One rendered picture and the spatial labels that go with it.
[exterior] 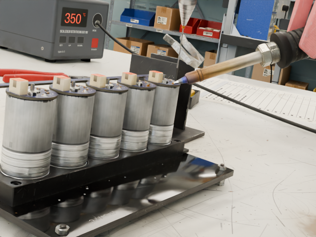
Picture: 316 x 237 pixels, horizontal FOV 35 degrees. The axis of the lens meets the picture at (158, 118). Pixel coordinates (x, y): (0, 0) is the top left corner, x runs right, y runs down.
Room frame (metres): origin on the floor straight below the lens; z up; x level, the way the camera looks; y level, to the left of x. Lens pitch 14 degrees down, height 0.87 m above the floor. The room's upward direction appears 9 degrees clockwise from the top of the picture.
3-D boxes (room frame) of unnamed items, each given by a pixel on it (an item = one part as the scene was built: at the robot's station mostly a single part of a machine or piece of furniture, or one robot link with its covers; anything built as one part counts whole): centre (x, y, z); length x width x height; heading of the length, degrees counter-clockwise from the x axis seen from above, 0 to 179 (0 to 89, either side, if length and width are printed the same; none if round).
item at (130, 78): (0.30, 0.02, 0.82); 0.01 x 0.01 x 0.01; 56
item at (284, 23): (3.08, -0.73, 0.80); 0.15 x 0.12 x 0.10; 62
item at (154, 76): (0.33, 0.01, 0.82); 0.01 x 0.01 x 0.01; 56
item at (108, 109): (0.29, 0.03, 0.79); 0.02 x 0.02 x 0.05
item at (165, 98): (0.33, 0.00, 0.79); 0.02 x 0.02 x 0.05
